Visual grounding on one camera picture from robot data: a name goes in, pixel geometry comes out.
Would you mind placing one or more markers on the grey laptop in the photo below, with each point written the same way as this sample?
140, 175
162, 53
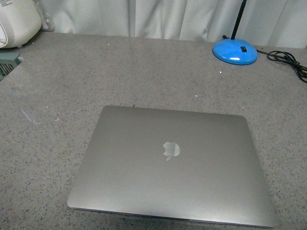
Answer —
173, 164

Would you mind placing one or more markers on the blue desk lamp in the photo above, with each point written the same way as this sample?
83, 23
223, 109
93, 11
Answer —
235, 51

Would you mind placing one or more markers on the green plastic crate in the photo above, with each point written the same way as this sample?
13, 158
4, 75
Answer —
8, 62

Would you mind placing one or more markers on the white curtain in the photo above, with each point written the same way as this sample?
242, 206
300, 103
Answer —
279, 23

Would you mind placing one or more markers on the white rice cooker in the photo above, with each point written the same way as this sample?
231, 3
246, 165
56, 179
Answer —
19, 22

